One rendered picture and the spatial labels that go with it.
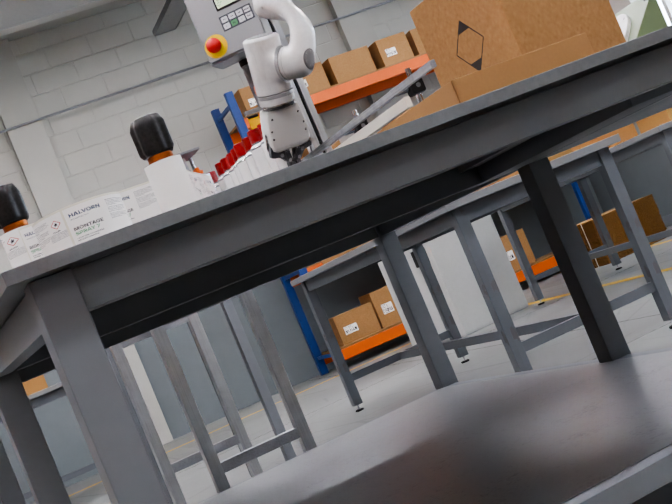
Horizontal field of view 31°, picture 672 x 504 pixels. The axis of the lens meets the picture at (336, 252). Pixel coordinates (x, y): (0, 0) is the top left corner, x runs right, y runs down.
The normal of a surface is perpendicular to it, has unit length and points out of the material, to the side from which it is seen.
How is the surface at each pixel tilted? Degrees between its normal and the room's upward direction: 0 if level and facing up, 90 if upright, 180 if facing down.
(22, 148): 90
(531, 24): 90
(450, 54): 90
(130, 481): 90
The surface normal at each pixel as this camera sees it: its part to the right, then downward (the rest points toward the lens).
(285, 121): 0.42, 0.18
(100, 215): 0.49, -0.23
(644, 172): -0.88, 0.36
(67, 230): -0.11, 0.02
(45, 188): 0.29, -0.15
